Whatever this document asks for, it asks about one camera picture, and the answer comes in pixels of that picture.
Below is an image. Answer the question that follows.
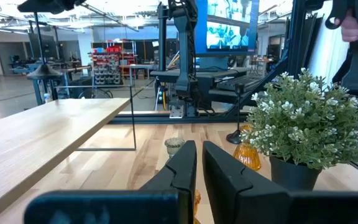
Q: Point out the medium black candlestick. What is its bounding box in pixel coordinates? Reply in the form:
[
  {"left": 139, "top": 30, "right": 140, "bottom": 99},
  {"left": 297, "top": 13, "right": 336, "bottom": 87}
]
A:
[{"left": 226, "top": 83, "right": 246, "bottom": 145}]

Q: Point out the black blurry overhead object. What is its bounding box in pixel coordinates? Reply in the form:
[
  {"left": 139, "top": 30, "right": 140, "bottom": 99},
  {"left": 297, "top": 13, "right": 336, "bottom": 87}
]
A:
[{"left": 17, "top": 0, "right": 86, "bottom": 15}]

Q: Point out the red parts bin rack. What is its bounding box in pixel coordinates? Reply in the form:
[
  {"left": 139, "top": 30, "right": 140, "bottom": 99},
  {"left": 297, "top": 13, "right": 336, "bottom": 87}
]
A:
[{"left": 90, "top": 40, "right": 136, "bottom": 86}]

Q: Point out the amber glass candle holder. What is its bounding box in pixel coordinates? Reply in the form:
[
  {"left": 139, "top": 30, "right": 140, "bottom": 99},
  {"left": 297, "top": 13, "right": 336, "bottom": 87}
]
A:
[
  {"left": 233, "top": 124, "right": 262, "bottom": 171},
  {"left": 193, "top": 189, "right": 202, "bottom": 224}
]

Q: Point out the black computer cart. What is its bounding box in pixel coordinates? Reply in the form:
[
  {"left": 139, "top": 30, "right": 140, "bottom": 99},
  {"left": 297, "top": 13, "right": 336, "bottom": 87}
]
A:
[{"left": 150, "top": 67, "right": 265, "bottom": 105}]

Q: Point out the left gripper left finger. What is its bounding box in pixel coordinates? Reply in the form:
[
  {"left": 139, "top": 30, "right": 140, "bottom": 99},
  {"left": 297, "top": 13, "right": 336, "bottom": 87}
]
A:
[{"left": 23, "top": 139, "right": 198, "bottom": 224}]

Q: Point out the potted plant in black pot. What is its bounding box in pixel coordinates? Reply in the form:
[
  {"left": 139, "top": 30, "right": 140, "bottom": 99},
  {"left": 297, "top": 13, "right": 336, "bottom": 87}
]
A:
[{"left": 240, "top": 67, "right": 358, "bottom": 191}]

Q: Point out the black keyboard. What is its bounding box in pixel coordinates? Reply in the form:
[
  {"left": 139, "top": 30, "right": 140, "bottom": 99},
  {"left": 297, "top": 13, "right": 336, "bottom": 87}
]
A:
[{"left": 214, "top": 75, "right": 264, "bottom": 93}]

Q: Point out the large display monitor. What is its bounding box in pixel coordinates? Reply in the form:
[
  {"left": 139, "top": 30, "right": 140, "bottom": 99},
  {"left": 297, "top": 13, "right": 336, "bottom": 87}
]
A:
[{"left": 194, "top": 0, "right": 260, "bottom": 57}]

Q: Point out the person's hand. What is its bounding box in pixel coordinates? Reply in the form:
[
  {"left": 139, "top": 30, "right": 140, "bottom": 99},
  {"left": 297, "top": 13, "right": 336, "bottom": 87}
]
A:
[{"left": 334, "top": 9, "right": 358, "bottom": 43}]

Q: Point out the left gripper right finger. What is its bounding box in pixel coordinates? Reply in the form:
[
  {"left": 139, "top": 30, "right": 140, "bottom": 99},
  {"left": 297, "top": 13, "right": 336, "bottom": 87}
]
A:
[{"left": 202, "top": 141, "right": 358, "bottom": 224}]

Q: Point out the green glass candle holder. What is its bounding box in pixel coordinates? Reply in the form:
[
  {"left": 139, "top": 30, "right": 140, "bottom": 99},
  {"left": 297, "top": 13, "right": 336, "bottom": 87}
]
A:
[{"left": 164, "top": 137, "right": 186, "bottom": 159}]

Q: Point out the tall black candlestick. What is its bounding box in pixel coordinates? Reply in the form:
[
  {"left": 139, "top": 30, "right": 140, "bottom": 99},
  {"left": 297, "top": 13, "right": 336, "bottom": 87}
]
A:
[{"left": 26, "top": 11, "right": 62, "bottom": 80}]

